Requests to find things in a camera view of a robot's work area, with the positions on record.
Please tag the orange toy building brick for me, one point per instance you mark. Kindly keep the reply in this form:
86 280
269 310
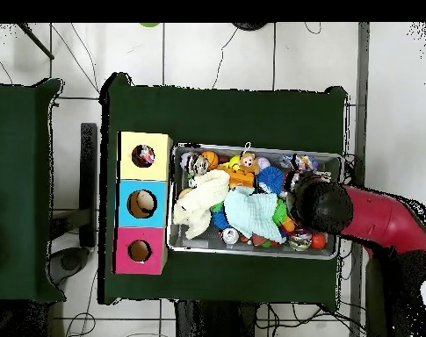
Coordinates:
240 179

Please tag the cream knitted cloth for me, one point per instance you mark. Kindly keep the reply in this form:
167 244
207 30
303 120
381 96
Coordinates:
202 200

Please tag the wooden box with three holes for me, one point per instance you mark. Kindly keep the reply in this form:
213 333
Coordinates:
160 210

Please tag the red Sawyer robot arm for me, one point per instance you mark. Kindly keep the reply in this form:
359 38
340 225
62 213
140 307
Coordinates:
384 217

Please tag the brown plush monkey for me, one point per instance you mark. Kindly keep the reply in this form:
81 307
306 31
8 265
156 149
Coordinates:
248 162

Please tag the shallow metal mesh bin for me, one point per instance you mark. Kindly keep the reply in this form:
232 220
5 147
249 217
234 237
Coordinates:
198 247

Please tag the dark green side table cloth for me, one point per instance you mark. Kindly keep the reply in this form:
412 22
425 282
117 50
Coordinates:
19 140

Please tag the orange toy basketball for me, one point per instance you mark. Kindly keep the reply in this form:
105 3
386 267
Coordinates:
210 159

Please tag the green spiky ball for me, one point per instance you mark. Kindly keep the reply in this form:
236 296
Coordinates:
280 212

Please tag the large blue spiky ball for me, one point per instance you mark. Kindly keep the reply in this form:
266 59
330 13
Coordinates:
270 179

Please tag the orange plastic ball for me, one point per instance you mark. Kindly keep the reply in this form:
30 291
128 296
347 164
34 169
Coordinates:
318 241

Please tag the dark grey stand foot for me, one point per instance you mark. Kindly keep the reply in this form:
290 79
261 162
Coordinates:
70 261

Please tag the light blue knitted cloth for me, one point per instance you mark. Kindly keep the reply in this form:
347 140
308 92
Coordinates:
254 210

